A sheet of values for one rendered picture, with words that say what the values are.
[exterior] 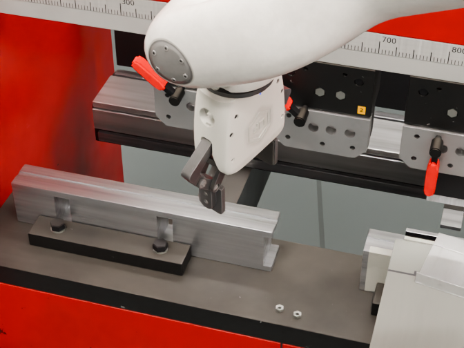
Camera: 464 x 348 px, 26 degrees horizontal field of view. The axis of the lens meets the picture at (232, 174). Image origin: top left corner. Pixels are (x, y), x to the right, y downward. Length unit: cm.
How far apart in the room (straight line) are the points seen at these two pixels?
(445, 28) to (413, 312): 45
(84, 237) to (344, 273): 48
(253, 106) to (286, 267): 86
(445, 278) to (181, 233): 48
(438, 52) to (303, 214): 186
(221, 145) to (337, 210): 231
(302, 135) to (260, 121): 57
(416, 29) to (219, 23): 68
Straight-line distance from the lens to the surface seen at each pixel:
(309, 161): 198
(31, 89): 204
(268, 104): 102
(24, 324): 197
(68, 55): 219
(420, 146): 156
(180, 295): 178
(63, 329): 194
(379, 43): 148
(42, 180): 190
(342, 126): 156
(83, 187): 187
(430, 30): 146
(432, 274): 167
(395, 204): 334
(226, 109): 97
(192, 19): 83
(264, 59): 82
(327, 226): 323
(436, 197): 168
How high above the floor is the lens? 215
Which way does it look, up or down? 39 degrees down
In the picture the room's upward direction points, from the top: straight up
